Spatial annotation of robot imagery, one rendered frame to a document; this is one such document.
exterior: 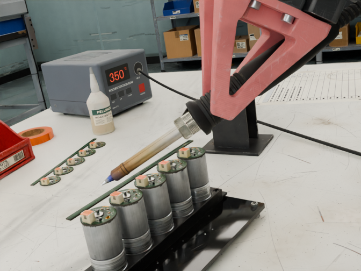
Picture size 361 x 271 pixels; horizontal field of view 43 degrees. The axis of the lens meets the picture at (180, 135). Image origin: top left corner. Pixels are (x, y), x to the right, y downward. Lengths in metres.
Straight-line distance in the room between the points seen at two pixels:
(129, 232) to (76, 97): 0.49
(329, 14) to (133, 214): 0.18
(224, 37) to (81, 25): 5.82
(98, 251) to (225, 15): 0.17
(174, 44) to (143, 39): 0.77
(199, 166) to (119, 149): 0.25
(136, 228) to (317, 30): 0.18
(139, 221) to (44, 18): 6.12
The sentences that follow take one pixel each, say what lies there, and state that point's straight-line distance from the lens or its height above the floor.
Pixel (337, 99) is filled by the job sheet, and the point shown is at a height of 0.75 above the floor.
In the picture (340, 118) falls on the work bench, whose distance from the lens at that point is 0.63.
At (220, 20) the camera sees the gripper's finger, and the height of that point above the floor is 0.93.
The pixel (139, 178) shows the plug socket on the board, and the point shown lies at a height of 0.82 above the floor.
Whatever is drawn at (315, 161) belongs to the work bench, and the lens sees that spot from 0.51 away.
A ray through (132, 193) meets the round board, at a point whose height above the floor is 0.81.
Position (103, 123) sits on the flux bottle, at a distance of 0.68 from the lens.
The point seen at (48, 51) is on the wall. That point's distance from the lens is 6.50.
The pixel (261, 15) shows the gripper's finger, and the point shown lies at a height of 0.93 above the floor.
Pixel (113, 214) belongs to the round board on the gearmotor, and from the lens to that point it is 0.31.
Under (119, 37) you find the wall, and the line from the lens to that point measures 5.78.
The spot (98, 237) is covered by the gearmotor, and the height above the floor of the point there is 0.80.
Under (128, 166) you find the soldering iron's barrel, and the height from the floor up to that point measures 0.85.
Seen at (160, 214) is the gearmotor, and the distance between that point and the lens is 0.35.
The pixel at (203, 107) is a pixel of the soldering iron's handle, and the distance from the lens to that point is 0.28.
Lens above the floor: 0.96
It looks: 19 degrees down
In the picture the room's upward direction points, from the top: 9 degrees counter-clockwise
